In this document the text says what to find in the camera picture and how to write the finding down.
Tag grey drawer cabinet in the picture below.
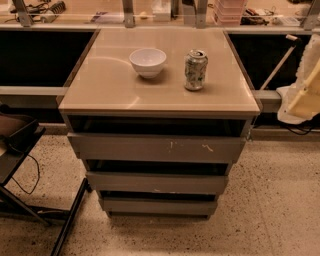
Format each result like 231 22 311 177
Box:
59 27 260 203

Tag grey drawer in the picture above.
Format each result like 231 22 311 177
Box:
99 197 217 215
86 172 228 194
68 133 245 163

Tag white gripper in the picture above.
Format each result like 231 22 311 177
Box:
276 66 320 125

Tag pink stacked bins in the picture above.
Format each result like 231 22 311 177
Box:
212 0 248 26

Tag black cable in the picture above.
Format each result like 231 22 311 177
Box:
11 152 42 196

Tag black chair frame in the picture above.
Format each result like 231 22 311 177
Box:
0 103 92 256

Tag crushed soda can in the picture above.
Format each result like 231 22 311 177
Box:
185 49 208 91

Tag grey bottom drawer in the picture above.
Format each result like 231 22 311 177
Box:
99 197 217 215

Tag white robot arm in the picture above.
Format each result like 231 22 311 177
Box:
276 34 320 124

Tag white ceramic bowl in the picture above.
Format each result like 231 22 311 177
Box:
129 48 167 78

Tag grey middle drawer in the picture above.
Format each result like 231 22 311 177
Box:
86 172 228 194

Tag white box on shelf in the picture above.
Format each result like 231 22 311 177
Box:
151 0 171 22

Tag grey top drawer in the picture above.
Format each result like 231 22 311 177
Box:
68 133 245 163

